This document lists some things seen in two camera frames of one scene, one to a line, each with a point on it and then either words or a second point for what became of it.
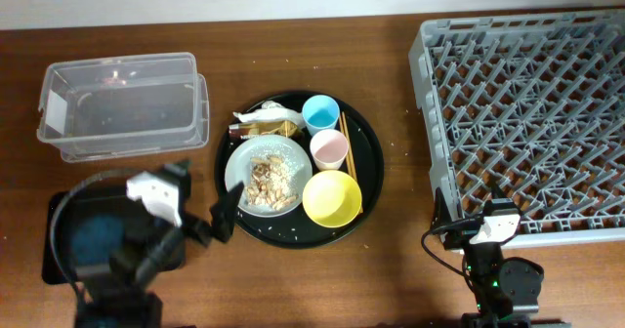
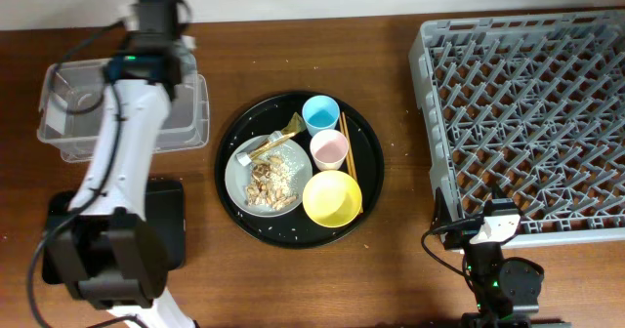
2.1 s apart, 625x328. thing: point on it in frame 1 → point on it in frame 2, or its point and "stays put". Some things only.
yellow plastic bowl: [331, 198] stays put
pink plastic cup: [329, 148] stays put
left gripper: [224, 220] → [149, 48]
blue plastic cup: [320, 112] stays put
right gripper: [442, 213] stays put
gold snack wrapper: [284, 128] → [294, 126]
